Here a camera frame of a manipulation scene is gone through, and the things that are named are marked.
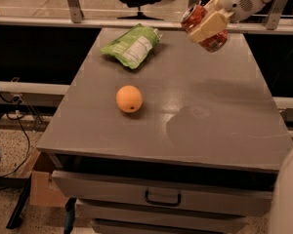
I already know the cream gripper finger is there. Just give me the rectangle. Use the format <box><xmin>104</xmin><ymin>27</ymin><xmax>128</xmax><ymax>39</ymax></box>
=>
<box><xmin>188</xmin><ymin>9</ymin><xmax>233</xmax><ymax>43</ymax></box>
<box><xmin>203</xmin><ymin>0</ymin><xmax>222</xmax><ymax>13</ymax></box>

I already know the red coke can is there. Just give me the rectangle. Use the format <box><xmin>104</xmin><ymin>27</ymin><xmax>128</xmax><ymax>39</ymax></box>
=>
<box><xmin>181</xmin><ymin>4</ymin><xmax>228</xmax><ymax>53</ymax></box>

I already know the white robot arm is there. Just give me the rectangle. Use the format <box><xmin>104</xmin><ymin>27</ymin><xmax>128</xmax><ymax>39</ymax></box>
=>
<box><xmin>188</xmin><ymin>0</ymin><xmax>288</xmax><ymax>43</ymax></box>

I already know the green chip bag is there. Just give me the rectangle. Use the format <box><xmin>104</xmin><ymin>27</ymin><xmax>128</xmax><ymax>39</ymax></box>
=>
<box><xmin>101</xmin><ymin>23</ymin><xmax>162</xmax><ymax>69</ymax></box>

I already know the orange fruit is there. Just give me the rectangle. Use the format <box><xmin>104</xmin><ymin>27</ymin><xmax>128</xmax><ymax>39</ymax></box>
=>
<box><xmin>116</xmin><ymin>85</ymin><xmax>143</xmax><ymax>113</ymax></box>

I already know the grey drawer cabinet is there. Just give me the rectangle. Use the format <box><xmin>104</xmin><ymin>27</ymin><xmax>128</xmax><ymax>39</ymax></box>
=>
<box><xmin>38</xmin><ymin>29</ymin><xmax>293</xmax><ymax>234</ymax></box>

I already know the cardboard box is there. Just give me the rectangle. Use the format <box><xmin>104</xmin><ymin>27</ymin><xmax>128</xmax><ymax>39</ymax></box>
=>
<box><xmin>21</xmin><ymin>149</ymin><xmax>68</xmax><ymax>208</ymax></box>

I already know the metal railing frame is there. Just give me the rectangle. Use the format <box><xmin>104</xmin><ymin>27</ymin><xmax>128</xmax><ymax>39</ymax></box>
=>
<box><xmin>0</xmin><ymin>0</ymin><xmax>293</xmax><ymax>35</ymax></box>

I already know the black drawer handle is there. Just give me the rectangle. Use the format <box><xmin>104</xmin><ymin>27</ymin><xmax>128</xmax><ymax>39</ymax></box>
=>
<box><xmin>145</xmin><ymin>190</ymin><xmax>182</xmax><ymax>208</ymax></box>

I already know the black power cable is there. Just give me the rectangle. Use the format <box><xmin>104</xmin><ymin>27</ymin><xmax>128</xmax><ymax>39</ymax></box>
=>
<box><xmin>0</xmin><ymin>13</ymin><xmax>31</xmax><ymax>180</ymax></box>

